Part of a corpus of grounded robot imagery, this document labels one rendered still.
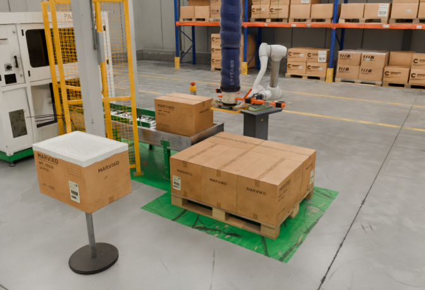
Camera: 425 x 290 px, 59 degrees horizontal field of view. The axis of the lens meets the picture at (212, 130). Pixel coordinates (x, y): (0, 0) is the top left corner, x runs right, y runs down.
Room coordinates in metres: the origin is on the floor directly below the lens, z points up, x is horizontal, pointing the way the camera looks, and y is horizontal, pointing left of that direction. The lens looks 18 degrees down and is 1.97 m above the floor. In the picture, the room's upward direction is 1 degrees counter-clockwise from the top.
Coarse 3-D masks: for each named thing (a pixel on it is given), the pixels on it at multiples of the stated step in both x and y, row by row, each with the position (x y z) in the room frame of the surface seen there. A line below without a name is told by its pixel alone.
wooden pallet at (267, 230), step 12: (312, 192) 3.69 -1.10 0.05; (180, 204) 3.48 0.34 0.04; (192, 204) 3.50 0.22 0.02; (204, 204) 3.30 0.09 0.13; (216, 216) 3.23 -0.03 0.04; (228, 216) 3.23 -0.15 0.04; (240, 216) 3.08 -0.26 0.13; (288, 216) 3.26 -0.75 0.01; (252, 228) 3.04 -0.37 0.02; (264, 228) 2.94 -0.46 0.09; (276, 228) 2.90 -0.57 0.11
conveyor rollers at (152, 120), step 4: (104, 108) 5.61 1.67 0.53; (112, 112) 5.29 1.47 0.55; (116, 112) 5.34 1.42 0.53; (120, 112) 5.30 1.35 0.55; (124, 112) 5.34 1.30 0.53; (128, 112) 5.30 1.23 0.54; (124, 116) 5.11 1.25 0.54; (128, 116) 5.07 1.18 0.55; (144, 116) 5.07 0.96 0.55; (148, 116) 5.12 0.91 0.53; (140, 120) 4.88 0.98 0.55; (144, 120) 4.93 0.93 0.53; (148, 120) 4.88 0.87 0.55; (152, 120) 4.93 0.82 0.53; (152, 124) 4.68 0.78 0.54; (152, 128) 4.54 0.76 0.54; (168, 132) 4.38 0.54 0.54; (188, 136) 4.16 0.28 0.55
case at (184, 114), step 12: (168, 96) 4.56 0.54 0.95; (180, 96) 4.56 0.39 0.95; (192, 96) 4.55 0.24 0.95; (156, 108) 4.44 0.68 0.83; (168, 108) 4.34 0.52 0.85; (180, 108) 4.23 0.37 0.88; (192, 108) 4.14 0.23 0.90; (204, 108) 4.30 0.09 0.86; (156, 120) 4.45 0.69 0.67; (168, 120) 4.34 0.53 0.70; (180, 120) 4.24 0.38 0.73; (192, 120) 4.14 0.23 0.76; (204, 120) 4.30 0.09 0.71; (180, 132) 4.24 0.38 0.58; (192, 132) 4.14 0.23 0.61
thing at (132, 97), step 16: (64, 0) 4.12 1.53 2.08; (96, 0) 4.22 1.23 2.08; (112, 0) 4.27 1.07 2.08; (128, 16) 4.31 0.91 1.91; (128, 32) 4.31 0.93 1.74; (128, 48) 4.30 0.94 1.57; (128, 64) 4.30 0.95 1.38; (64, 80) 4.08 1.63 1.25; (64, 96) 4.07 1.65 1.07; (128, 96) 4.31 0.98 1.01
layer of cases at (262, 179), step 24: (216, 144) 3.91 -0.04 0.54; (240, 144) 3.90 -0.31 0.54; (264, 144) 3.89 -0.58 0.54; (192, 168) 3.38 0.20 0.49; (216, 168) 3.25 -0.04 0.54; (240, 168) 3.24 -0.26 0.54; (264, 168) 3.24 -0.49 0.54; (288, 168) 3.23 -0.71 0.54; (312, 168) 3.64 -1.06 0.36; (192, 192) 3.39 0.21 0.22; (216, 192) 3.23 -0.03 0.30; (240, 192) 3.08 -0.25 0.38; (264, 192) 2.95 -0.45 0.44; (288, 192) 3.10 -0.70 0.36; (264, 216) 2.94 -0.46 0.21
